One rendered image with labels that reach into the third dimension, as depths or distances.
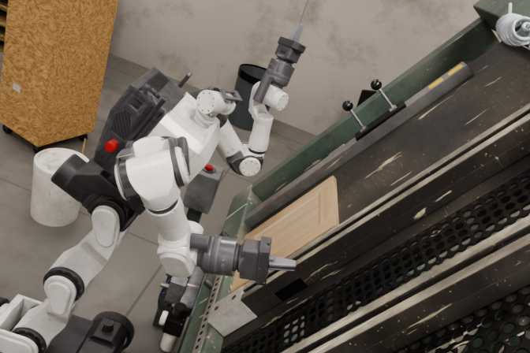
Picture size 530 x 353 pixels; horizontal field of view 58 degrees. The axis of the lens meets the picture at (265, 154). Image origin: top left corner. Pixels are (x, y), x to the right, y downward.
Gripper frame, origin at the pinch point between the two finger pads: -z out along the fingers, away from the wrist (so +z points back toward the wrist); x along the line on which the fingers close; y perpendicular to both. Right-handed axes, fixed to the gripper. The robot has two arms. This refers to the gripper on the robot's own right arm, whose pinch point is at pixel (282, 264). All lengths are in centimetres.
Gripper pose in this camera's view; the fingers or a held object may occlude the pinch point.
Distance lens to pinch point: 112.0
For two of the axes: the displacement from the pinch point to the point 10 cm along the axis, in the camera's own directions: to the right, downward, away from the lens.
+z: -9.9, -1.3, 0.6
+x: 0.9, -9.0, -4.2
